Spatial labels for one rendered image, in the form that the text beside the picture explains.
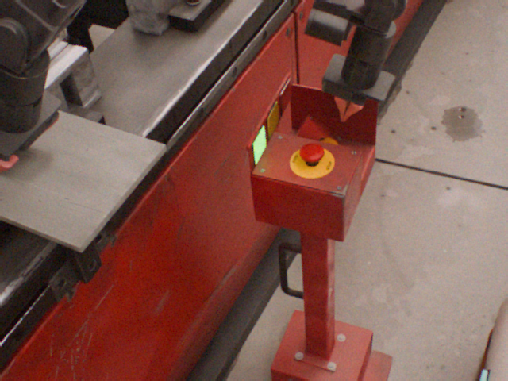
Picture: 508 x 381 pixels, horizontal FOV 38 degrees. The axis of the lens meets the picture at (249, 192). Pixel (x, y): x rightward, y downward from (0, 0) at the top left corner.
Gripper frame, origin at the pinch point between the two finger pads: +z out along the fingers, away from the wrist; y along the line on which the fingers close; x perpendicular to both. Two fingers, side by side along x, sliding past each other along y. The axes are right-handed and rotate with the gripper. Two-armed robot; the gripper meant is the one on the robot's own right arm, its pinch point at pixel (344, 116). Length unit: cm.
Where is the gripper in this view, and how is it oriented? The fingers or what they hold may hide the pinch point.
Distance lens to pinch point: 123.2
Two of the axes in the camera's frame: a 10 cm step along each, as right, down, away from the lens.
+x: -3.7, 7.1, -6.0
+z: -1.4, 6.0, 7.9
